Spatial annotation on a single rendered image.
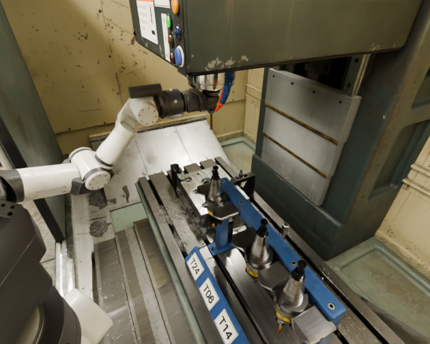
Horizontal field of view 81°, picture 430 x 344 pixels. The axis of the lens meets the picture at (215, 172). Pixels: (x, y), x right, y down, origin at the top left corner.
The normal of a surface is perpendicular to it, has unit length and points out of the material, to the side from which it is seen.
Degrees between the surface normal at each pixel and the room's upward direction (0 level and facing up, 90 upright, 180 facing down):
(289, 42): 90
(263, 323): 0
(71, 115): 90
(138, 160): 24
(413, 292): 0
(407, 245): 90
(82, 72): 90
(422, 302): 0
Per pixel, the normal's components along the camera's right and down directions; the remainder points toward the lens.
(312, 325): 0.00, -0.82
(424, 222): -0.89, 0.26
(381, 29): 0.45, 0.52
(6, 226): 0.19, -0.67
